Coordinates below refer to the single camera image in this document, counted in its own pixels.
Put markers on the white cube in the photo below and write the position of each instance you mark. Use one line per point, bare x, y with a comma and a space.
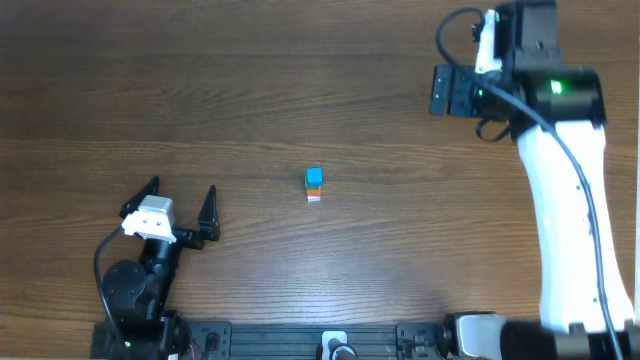
314, 199

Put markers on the green cube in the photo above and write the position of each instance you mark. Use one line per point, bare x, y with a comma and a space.
308, 186

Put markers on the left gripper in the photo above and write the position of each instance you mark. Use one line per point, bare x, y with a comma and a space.
190, 238

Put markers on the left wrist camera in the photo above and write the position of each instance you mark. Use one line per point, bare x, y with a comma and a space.
150, 220

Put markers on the blue cube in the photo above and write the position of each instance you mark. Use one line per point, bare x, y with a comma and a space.
314, 176

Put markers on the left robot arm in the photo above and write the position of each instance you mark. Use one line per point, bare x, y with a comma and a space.
125, 290

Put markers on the mounting rail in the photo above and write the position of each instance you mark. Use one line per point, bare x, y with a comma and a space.
280, 342

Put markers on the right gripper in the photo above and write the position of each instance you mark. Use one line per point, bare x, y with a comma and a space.
452, 92

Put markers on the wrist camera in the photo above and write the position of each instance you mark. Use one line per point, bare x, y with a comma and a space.
150, 220
487, 50

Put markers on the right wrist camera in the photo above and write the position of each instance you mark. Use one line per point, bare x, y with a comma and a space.
487, 50

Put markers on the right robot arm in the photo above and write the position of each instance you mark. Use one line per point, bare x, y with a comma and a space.
565, 225

